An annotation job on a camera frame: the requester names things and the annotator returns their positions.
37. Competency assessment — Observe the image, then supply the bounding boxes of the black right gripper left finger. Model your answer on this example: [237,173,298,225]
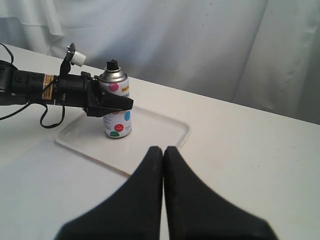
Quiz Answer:
[56,146,163,240]

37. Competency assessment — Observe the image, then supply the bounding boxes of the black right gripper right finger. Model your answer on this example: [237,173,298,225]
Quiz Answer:
[163,146,278,240]

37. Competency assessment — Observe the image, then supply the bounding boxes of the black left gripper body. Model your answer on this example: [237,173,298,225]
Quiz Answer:
[54,71,103,118]

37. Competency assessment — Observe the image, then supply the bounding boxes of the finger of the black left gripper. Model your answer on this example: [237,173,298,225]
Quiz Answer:
[99,92,134,117]

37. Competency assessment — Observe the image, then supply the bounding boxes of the white spray can coloured dots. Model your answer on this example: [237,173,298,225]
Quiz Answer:
[98,59,132,138]

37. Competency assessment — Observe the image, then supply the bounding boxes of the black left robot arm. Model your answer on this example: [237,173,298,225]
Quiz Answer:
[0,61,134,118]

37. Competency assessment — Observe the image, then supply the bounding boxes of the white rectangular plastic tray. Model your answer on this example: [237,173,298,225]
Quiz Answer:
[54,106,192,175]

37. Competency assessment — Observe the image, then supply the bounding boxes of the white paper sheet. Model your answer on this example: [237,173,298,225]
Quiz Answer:
[0,138,55,167]

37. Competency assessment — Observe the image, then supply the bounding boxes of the white cloth backdrop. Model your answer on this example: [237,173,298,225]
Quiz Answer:
[0,0,320,124]

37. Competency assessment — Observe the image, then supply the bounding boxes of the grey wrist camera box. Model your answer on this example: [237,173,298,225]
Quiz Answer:
[59,42,87,77]

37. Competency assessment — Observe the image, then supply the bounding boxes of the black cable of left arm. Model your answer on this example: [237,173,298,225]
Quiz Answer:
[0,42,67,130]

